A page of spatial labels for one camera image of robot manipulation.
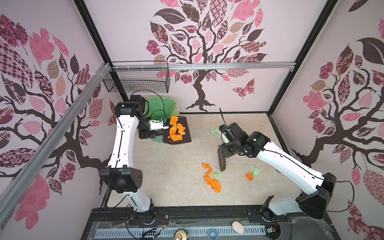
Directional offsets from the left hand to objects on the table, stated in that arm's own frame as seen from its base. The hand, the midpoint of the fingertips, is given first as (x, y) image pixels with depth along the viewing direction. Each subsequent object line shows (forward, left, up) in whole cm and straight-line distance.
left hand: (148, 133), depth 75 cm
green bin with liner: (+27, +1, -8) cm, 28 cm away
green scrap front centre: (-12, -37, -24) cm, 46 cm away
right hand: (-5, -39, -5) cm, 40 cm away
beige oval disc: (-38, -45, -24) cm, 63 cm away
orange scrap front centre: (-17, -35, -24) cm, 46 cm away
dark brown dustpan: (-1, -19, -2) cm, 19 cm away
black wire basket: (+41, +13, +7) cm, 43 cm away
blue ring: (-39, -32, -27) cm, 57 cm away
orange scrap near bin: (+2, -14, 0) cm, 14 cm away
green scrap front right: (-10, -60, -24) cm, 66 cm away
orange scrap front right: (-13, -56, -25) cm, 63 cm away
